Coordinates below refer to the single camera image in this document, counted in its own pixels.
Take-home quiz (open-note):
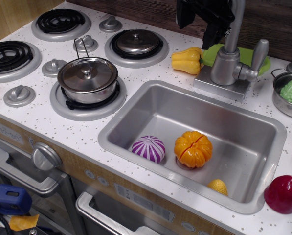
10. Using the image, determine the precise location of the front stove burner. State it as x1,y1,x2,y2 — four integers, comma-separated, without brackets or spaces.
50,78,127,121

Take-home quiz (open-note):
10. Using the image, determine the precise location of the purple white toy onion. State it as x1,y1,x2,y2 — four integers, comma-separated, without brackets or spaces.
131,135,166,163

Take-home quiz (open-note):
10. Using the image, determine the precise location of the back left stove burner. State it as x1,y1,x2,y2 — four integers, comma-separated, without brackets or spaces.
31,9,91,42

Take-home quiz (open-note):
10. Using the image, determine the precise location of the grey stove knob middle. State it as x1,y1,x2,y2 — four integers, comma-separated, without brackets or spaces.
73,35,98,53

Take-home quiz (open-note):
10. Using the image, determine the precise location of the orange tape piece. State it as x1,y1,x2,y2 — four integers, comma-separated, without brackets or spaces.
9,214,39,232

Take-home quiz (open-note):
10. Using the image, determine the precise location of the silver toy faucet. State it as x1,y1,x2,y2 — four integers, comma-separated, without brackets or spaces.
193,0,269,102

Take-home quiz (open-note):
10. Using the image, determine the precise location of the steel pot right edge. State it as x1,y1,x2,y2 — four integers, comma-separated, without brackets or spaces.
271,69,292,117

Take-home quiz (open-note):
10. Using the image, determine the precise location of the silver sink basin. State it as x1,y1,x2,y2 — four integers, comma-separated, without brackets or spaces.
98,80,287,214

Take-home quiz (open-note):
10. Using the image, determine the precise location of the black cable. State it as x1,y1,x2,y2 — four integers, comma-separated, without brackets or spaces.
0,211,14,235

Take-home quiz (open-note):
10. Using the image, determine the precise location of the small steel pot lid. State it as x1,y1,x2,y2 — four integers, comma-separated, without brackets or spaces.
114,29,160,55

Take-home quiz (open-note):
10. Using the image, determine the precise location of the blue clamp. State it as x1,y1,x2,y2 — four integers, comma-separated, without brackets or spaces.
0,184,32,215

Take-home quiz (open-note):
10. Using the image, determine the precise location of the stove burner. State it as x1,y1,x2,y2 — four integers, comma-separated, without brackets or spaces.
50,78,127,121
104,29,169,69
31,9,91,42
0,41,42,83

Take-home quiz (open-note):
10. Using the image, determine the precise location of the back right stove burner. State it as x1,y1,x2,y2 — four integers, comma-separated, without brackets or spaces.
104,29,169,69

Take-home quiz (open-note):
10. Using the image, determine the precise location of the grey stove knob back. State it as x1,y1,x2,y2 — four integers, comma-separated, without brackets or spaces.
99,16,122,33

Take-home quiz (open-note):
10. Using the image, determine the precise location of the grey stove knob front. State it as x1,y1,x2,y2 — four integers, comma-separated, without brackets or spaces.
3,85,36,108

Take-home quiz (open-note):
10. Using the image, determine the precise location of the red toy apple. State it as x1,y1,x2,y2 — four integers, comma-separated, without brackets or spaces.
264,175,292,214

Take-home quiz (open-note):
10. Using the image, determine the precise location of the yellow toy bell pepper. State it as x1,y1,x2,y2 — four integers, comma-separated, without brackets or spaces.
171,47,203,75

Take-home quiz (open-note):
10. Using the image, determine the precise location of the silver oven dial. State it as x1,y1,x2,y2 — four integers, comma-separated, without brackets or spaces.
31,142,62,171

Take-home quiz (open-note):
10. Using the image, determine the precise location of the steel pot with lid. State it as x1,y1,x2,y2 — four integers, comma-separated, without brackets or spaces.
57,37,119,105

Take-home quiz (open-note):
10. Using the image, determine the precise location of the green plastic plate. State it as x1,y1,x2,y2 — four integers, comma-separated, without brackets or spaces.
202,44,271,75

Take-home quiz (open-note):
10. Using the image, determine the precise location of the yellow toy corn piece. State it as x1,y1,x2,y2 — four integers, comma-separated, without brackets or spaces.
207,179,228,196

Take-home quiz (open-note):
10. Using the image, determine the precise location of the orange toy pumpkin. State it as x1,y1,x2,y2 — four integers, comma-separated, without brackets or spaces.
174,131,213,168

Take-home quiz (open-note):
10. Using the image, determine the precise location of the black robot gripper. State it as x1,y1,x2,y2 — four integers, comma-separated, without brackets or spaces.
176,0,235,50

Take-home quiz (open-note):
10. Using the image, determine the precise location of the grey stove knob left-centre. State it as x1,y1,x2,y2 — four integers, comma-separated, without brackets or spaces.
42,59,67,78

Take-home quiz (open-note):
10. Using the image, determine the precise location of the silver dishwasher door handle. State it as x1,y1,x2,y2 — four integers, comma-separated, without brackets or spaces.
76,192,159,235

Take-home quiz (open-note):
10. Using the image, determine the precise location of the silver oven door handle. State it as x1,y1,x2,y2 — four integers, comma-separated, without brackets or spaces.
0,133,87,235

